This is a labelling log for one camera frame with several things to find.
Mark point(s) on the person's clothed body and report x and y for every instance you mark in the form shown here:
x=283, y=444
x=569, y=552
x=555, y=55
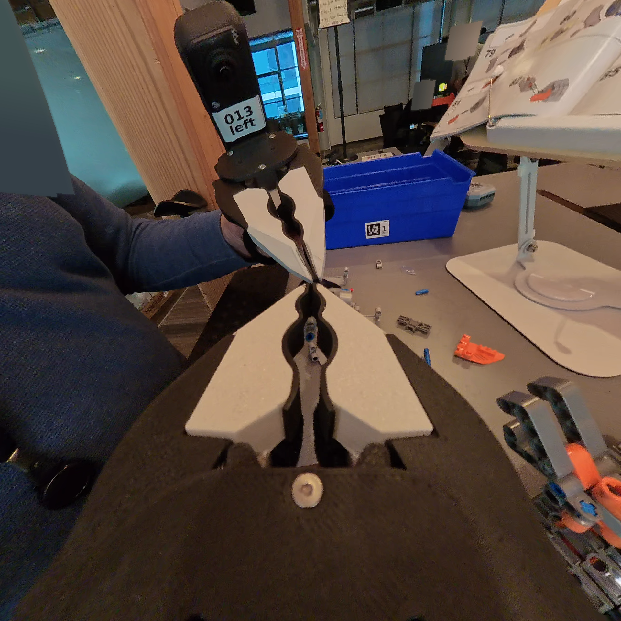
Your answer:
x=72, y=364

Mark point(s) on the wooden pillar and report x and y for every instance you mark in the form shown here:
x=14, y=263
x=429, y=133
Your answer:
x=121, y=97

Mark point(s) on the white hanging paper sheet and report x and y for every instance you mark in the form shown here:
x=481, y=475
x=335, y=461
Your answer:
x=334, y=12

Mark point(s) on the person's left forearm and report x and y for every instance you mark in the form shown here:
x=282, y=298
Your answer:
x=184, y=247

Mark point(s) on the white book stand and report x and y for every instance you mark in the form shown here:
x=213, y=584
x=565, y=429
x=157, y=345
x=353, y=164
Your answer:
x=485, y=286

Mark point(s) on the orange wedge brick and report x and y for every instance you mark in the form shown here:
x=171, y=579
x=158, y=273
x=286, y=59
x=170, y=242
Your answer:
x=478, y=353

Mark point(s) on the grey orange tracked toy robot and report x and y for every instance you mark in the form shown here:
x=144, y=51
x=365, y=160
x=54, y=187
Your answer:
x=548, y=436

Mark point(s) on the grey two-hole connector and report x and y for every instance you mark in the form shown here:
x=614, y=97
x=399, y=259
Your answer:
x=310, y=334

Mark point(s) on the black monitor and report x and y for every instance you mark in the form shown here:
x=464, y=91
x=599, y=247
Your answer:
x=432, y=63

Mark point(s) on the person's left hand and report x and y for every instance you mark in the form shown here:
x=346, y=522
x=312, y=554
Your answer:
x=237, y=240

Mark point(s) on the grey H-shaped connector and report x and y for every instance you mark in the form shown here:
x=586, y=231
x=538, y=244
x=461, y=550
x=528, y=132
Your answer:
x=414, y=324

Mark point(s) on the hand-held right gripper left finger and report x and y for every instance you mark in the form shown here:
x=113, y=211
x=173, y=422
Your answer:
x=237, y=388

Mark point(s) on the black pole stand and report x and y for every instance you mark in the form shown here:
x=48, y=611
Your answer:
x=342, y=87

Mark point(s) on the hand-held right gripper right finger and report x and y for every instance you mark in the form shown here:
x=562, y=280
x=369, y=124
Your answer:
x=378, y=388

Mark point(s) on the grey toy control hub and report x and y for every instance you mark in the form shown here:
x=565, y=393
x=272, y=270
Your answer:
x=479, y=194

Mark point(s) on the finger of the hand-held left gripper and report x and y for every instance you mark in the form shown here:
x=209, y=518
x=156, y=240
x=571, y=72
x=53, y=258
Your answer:
x=262, y=223
x=313, y=208

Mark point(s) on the open instruction booklet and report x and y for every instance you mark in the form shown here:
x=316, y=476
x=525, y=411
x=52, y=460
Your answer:
x=548, y=63

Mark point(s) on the black chair armrest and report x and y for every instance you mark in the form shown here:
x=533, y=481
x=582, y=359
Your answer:
x=182, y=201

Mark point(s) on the blue plastic bin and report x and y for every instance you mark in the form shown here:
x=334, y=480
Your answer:
x=412, y=208

